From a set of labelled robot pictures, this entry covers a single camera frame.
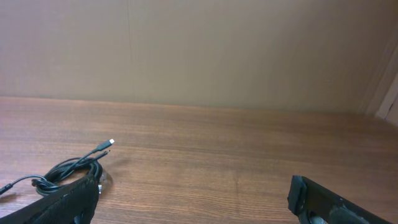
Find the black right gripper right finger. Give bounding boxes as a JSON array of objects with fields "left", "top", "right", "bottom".
[{"left": 287, "top": 175, "right": 389, "bottom": 224}]

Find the black USB cable bundle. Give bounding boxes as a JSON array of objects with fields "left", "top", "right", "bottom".
[{"left": 0, "top": 139, "right": 115, "bottom": 197}]

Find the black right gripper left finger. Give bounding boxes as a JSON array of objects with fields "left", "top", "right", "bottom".
[{"left": 1, "top": 175, "right": 99, "bottom": 224}]

